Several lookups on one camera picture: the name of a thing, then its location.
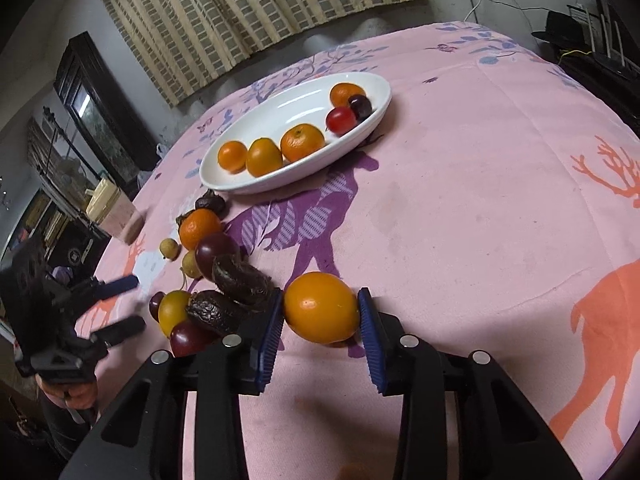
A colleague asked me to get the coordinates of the dark purple plum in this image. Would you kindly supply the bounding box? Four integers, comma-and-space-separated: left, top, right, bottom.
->
348, 94, 374, 122
194, 232, 242, 275

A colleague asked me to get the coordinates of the white cable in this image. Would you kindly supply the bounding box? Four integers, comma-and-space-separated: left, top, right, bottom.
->
462, 0, 490, 24

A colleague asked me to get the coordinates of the white oval plate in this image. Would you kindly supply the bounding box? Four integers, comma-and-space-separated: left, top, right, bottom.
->
199, 71, 392, 195

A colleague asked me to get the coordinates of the beige patterned curtain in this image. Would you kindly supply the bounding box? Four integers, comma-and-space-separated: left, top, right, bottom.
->
84, 0, 432, 109

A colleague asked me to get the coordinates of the yellow round fruit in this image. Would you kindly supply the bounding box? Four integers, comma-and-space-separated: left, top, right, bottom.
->
158, 290, 193, 339

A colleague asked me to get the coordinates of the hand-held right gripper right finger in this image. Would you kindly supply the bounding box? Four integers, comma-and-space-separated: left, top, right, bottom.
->
357, 287, 584, 480

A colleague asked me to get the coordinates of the pink printed blanket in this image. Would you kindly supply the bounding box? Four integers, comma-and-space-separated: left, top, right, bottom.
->
75, 20, 640, 480

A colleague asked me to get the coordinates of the small dried date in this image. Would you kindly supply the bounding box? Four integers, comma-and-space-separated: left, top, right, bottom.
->
194, 190, 229, 221

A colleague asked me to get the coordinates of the wrinkled dark dried fruit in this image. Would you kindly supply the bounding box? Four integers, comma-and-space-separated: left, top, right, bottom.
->
212, 255, 277, 308
186, 290, 252, 337

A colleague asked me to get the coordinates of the beige box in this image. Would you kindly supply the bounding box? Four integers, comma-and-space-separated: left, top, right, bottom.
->
84, 176, 147, 245

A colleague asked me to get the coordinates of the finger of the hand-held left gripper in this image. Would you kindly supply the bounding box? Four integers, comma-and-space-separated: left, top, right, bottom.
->
75, 315, 147, 349
70, 274, 140, 307

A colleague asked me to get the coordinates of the red round fruit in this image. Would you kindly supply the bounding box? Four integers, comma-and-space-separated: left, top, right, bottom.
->
169, 321, 219, 358

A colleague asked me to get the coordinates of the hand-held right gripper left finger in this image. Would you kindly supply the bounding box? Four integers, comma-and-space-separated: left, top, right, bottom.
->
59, 289, 286, 480

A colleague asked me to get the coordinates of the red cherry tomato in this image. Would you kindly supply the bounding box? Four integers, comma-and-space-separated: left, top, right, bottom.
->
325, 106, 358, 136

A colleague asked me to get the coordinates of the dark wooden cabinet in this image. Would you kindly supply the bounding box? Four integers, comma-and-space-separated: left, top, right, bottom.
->
52, 31, 162, 183

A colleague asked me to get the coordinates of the orange with green stem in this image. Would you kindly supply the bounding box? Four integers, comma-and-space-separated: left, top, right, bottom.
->
280, 123, 326, 163

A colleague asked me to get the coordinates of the black hat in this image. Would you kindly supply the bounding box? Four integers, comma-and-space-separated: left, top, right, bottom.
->
530, 9, 594, 45

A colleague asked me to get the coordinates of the person's left hand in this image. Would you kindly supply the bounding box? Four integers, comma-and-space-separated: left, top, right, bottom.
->
37, 378, 99, 415

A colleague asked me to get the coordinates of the small orange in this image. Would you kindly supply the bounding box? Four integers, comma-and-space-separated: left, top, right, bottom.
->
245, 138, 284, 178
217, 140, 249, 172
329, 82, 367, 109

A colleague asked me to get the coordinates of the large orange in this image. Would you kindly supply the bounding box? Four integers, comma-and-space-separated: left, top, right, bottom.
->
283, 271, 360, 345

